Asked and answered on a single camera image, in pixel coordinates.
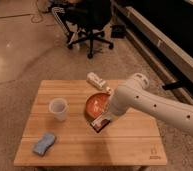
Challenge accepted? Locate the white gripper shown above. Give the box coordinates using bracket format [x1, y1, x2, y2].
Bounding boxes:
[90, 112, 117, 133]

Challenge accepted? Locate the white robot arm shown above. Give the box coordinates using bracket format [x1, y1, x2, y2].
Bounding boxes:
[91, 73, 193, 137]

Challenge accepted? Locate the orange ceramic bowl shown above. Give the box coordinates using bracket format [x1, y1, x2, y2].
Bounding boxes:
[85, 93, 109, 119]

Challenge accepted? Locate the translucent plastic cup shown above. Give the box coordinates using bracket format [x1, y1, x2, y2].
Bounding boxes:
[49, 98, 68, 121]

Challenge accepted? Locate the wooden table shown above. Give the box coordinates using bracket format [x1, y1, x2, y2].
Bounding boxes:
[14, 80, 167, 166]

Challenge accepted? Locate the blue sponge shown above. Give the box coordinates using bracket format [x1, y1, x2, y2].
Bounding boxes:
[33, 133, 56, 156]

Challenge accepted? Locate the black box on floor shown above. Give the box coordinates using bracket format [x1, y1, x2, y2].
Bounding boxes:
[111, 25, 126, 38]

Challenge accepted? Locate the black office chair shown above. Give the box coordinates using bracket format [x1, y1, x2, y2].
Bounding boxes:
[51, 0, 114, 59]

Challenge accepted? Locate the long metal wall rail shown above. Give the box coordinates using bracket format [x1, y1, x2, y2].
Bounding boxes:
[113, 0, 193, 98]

